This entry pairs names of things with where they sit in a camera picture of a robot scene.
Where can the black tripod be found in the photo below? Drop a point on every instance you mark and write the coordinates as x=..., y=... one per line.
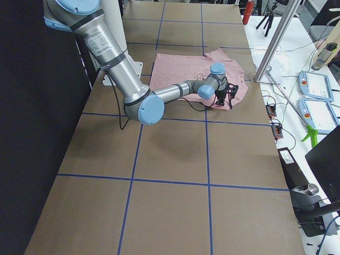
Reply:
x=268, y=18

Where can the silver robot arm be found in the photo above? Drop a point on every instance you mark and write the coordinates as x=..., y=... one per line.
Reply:
x=87, y=20

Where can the pink Snoopy t-shirt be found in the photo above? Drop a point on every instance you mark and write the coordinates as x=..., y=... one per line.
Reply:
x=175, y=69

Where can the upper orange terminal block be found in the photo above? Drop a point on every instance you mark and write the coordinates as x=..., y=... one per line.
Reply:
x=271, y=110

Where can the black clamp stand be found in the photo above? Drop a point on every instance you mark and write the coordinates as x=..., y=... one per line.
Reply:
x=313, y=214

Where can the green handled reacher grabber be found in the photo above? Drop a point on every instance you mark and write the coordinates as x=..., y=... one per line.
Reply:
x=311, y=132

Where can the lower teach pendant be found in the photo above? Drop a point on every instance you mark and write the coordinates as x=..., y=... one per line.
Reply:
x=319, y=114

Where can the upper teach pendant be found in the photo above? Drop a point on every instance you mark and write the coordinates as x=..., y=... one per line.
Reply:
x=315, y=85

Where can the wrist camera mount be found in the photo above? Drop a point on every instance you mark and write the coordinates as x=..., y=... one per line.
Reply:
x=232, y=90

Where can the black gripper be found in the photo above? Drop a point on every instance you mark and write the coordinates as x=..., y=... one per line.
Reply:
x=221, y=94

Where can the lower orange terminal block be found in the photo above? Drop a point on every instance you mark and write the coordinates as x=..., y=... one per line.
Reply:
x=277, y=130

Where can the clear water bottle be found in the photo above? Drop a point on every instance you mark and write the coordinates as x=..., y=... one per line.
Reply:
x=324, y=56

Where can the black box with label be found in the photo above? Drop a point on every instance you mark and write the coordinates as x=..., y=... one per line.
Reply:
x=293, y=174

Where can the black monitor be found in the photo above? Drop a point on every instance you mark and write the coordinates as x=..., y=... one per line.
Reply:
x=323, y=160

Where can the teach pendant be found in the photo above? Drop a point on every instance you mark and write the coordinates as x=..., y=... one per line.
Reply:
x=315, y=85
x=319, y=114

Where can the red bottle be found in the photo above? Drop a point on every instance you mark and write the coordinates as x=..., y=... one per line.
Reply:
x=248, y=11

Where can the orange terminal block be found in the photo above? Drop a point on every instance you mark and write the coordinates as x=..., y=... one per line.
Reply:
x=277, y=130
x=271, y=110

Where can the aluminium frame post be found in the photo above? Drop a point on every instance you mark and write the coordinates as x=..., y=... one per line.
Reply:
x=277, y=37

